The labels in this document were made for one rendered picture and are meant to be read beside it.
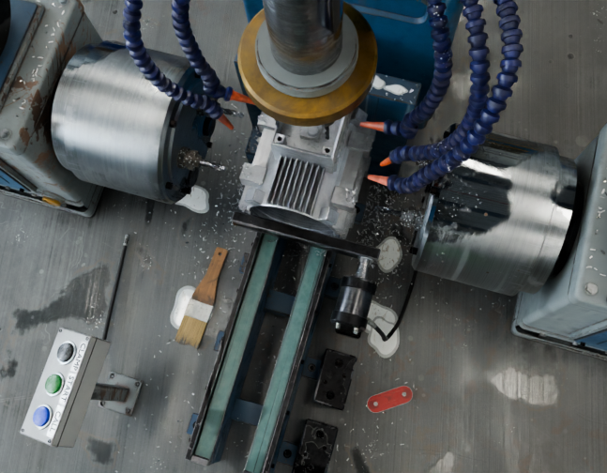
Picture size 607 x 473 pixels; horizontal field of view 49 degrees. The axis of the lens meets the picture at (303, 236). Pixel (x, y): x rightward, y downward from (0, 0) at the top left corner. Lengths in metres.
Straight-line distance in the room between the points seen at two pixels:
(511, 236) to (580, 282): 0.11
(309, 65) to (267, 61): 0.06
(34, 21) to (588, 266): 0.93
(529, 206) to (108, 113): 0.65
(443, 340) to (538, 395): 0.20
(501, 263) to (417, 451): 0.43
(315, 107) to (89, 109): 0.41
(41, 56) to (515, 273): 0.82
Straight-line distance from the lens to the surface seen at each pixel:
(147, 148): 1.07
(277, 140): 1.03
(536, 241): 1.02
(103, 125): 1.10
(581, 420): 1.37
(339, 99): 0.85
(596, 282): 1.02
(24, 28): 1.20
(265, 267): 1.21
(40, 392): 1.13
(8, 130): 1.14
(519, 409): 1.33
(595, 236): 1.03
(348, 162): 1.10
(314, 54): 0.80
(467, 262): 1.04
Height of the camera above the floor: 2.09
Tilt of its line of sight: 75 degrees down
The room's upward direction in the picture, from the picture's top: 11 degrees counter-clockwise
